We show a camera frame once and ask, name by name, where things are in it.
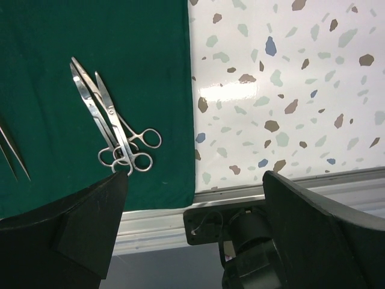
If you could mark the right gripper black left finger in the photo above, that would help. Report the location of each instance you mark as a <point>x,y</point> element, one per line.
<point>67,243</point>

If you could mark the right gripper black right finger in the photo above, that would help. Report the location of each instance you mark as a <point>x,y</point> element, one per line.
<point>322,243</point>

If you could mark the silver surgical scissors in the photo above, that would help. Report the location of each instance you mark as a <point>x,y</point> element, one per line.
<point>97,116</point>
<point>127,158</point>

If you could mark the silver pointed tweezers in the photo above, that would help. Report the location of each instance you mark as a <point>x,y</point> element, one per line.
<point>17,156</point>
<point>7,149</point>

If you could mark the dark green surgical cloth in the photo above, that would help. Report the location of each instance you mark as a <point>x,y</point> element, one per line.
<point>89,88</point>

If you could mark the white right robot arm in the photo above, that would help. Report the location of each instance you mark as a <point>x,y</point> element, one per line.
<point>250,259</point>

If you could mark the aluminium rail frame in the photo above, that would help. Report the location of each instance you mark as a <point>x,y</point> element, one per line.
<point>152,230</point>

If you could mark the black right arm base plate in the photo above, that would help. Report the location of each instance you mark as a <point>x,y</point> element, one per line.
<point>207,225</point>

